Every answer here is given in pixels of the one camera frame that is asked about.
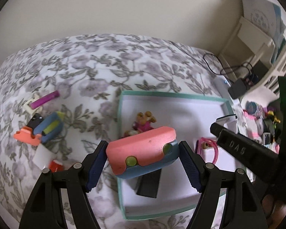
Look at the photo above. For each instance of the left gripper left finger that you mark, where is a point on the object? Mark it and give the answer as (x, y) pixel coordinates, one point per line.
(44, 208)

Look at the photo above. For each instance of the orange puppy toy figure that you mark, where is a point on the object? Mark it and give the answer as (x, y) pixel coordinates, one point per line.
(142, 124)

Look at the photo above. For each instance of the pink white knitted mat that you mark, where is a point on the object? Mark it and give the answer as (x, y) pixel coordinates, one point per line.
(255, 127)

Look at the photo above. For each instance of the black rectangular charger block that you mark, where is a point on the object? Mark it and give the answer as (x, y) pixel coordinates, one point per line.
(148, 184)

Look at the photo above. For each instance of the pink kids smartwatch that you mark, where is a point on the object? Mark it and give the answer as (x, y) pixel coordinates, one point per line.
(205, 144)

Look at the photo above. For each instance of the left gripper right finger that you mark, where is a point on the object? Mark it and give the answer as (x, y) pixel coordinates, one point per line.
(242, 208)

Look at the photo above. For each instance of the white kids smartwatch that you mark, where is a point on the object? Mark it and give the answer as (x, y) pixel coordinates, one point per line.
(229, 122)

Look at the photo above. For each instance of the white shelf unit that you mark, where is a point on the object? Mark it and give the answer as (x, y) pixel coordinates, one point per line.
(257, 40)

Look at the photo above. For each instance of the person's right hand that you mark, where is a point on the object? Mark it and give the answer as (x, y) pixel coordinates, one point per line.
(274, 210)

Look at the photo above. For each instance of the purple lighter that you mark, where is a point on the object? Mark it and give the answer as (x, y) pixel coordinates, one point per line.
(41, 101)

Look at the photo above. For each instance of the white cube charger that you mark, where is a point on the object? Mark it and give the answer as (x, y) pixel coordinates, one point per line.
(43, 157)

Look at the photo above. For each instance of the pink blue toy box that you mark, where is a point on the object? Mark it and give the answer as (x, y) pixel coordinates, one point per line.
(143, 153)

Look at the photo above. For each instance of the white power strip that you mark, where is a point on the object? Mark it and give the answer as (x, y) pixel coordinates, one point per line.
(222, 86)

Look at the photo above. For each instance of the cream hair claw clip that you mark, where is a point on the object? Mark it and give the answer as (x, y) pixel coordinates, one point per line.
(26, 106)

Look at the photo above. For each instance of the black toy car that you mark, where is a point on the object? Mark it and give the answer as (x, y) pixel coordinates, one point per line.
(35, 121)

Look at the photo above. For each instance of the white cutout basket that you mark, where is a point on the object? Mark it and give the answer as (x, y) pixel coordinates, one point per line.
(269, 84)

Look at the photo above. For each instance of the red white glue bottle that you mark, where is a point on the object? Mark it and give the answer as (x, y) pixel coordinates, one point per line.
(56, 166)

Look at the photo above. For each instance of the blue orange toy knife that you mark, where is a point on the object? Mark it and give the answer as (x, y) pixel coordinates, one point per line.
(47, 130)

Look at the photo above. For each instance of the black power adapter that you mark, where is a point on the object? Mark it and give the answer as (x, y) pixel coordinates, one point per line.
(238, 89)

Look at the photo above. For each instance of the smartphone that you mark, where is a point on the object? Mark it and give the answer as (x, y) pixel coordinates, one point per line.
(266, 138)

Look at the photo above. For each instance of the floral grey white blanket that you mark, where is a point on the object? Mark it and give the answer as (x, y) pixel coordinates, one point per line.
(90, 72)

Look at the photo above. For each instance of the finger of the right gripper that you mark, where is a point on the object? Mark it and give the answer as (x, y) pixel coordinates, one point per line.
(224, 136)

